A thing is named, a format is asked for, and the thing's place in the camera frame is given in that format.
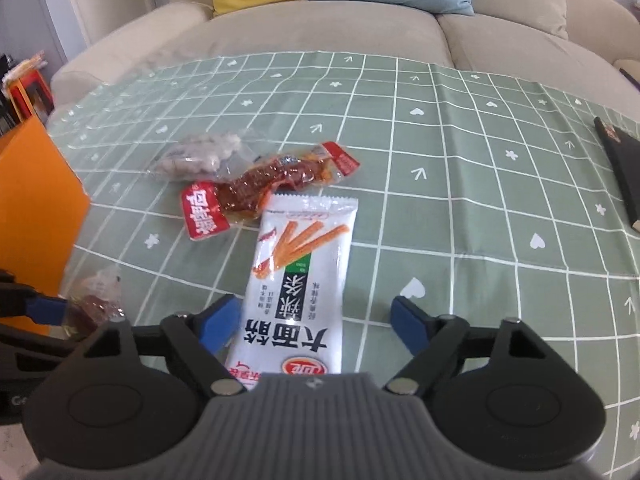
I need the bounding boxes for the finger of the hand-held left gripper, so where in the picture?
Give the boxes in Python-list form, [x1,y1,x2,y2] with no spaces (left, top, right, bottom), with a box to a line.
[0,269,69,327]
[0,323,78,369]

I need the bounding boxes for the red-labelled meat snack packet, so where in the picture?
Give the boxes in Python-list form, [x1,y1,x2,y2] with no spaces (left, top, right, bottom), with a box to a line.
[180,140,361,241]

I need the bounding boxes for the black notebook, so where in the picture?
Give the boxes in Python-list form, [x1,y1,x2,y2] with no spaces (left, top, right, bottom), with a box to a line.
[593,115,640,226]

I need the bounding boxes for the white snack packet orange sticks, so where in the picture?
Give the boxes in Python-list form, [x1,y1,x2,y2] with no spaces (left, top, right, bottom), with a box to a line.
[222,193,360,392]

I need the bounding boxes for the green checked tablecloth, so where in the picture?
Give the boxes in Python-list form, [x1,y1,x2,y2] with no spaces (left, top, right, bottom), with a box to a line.
[45,50,640,480]

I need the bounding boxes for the clear peanut packet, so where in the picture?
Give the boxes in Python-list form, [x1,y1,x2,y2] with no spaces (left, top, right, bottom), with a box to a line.
[147,129,257,184]

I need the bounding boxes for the orange cardboard box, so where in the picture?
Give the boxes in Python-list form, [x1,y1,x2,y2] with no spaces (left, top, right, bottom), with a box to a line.
[0,115,92,307]

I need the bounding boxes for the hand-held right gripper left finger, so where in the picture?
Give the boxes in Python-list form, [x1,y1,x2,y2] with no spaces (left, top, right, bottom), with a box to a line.
[82,293,248,396]

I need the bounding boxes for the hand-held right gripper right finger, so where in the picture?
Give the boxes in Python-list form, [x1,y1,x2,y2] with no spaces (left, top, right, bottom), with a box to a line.
[384,295,552,396]

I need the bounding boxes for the red stool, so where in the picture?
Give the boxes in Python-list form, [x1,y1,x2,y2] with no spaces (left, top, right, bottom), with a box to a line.
[7,70,56,124]

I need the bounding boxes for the small clear brown snack packet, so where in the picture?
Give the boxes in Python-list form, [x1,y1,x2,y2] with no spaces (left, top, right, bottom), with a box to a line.
[62,264,127,337]

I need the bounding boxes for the beige sofa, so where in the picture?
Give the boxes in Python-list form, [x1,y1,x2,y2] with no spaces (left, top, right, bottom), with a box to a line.
[50,0,640,126]

